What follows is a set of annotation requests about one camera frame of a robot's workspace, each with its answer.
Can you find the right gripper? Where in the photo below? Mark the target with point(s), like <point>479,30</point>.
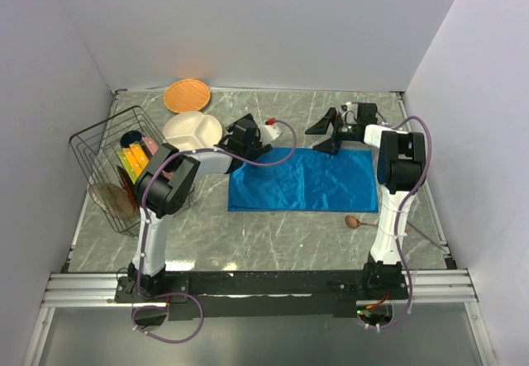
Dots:
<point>321,128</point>

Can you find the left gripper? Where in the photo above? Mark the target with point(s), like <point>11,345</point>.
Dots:
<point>259,148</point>

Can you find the blue cloth napkin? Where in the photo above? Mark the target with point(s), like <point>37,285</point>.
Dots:
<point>310,181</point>

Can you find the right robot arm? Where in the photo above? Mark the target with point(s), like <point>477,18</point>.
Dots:
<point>401,170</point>

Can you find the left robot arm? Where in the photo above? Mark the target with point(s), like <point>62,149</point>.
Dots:
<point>164,185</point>

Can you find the cream divided plate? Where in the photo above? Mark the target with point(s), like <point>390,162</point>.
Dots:
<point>192,131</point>

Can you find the orange woven round mat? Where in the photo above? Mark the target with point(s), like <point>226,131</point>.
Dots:
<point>187,95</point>

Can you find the wooden spoon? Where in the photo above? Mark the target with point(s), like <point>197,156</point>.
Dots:
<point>354,223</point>

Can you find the pink plate in rack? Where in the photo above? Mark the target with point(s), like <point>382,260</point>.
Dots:
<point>149,146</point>

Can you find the yellow plate in rack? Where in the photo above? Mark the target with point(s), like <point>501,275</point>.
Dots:
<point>136,157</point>

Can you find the dark blue bowl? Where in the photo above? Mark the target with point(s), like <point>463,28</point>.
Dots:
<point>130,137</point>

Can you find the green plate in rack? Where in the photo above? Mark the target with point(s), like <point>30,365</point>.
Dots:
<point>126,165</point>

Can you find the metal fork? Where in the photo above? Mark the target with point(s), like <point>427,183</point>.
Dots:
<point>410,227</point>

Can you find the brown wooden plate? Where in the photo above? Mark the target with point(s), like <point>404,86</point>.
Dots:
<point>113,200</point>

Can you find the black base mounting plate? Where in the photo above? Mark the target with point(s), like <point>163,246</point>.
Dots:
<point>265,293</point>

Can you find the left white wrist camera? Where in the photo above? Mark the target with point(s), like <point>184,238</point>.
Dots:
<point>269,133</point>

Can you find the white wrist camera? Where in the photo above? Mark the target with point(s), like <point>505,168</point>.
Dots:
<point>269,133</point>
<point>347,106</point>

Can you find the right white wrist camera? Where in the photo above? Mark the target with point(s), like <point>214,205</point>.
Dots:
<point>347,106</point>

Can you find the black wire dish rack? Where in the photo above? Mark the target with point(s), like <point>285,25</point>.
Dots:
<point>95,148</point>

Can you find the aluminium rail frame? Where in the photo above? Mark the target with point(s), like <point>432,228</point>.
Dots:
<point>89,290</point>

